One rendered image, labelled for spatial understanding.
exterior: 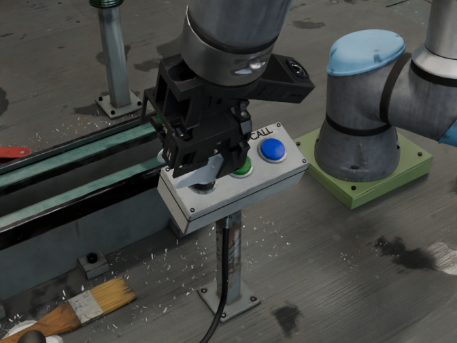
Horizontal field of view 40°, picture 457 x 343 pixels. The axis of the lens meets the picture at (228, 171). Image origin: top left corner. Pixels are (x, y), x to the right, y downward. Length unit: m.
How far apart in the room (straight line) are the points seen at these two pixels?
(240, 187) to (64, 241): 0.33
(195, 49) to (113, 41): 0.75
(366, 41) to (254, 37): 0.58
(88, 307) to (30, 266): 0.10
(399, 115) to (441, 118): 0.07
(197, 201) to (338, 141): 0.42
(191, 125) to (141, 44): 1.00
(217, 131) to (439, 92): 0.46
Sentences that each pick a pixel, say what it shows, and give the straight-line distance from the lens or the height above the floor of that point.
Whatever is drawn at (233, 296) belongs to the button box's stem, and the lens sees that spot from 0.92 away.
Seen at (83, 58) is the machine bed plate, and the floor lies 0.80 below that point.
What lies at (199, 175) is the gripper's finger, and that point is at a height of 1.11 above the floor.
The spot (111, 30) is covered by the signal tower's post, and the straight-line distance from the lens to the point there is 1.23.
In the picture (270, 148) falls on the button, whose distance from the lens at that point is 0.76.
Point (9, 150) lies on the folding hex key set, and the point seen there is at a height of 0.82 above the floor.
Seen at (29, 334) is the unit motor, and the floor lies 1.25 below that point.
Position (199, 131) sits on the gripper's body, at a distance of 0.56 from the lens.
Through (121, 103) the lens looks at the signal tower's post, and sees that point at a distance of 1.31.
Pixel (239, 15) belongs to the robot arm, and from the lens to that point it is 0.45.
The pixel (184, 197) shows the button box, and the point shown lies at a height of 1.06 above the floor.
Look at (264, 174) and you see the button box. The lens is 0.74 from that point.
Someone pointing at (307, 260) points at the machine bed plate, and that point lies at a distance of 1.00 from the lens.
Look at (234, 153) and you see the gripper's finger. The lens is 0.61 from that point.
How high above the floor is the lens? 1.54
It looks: 40 degrees down
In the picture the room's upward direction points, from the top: straight up
